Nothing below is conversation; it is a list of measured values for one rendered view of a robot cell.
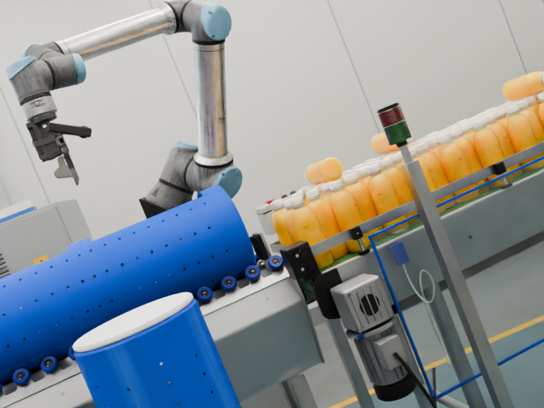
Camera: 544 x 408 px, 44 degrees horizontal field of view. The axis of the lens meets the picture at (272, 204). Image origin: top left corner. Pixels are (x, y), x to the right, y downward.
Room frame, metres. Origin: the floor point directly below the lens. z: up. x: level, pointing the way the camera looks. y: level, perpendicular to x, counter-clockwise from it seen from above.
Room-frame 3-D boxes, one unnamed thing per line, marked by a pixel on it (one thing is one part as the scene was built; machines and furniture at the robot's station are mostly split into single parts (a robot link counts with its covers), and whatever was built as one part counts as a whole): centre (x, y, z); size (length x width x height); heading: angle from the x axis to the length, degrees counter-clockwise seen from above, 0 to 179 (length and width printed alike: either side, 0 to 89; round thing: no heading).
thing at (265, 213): (2.37, -0.04, 1.05); 0.20 x 0.10 x 0.10; 104
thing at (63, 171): (1.91, 0.51, 1.43); 0.06 x 0.03 x 0.09; 104
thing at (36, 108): (1.92, 0.51, 1.62); 0.10 x 0.09 x 0.05; 14
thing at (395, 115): (1.78, -0.38, 1.23); 0.06 x 0.06 x 0.04
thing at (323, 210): (1.99, -0.12, 1.00); 0.07 x 0.07 x 0.19
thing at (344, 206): (1.97, -0.20, 1.00); 0.07 x 0.07 x 0.19
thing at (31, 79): (1.93, 0.50, 1.70); 0.10 x 0.09 x 0.12; 131
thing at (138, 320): (1.46, 0.38, 1.03); 0.28 x 0.28 x 0.01
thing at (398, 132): (1.78, -0.38, 1.18); 0.06 x 0.06 x 0.05
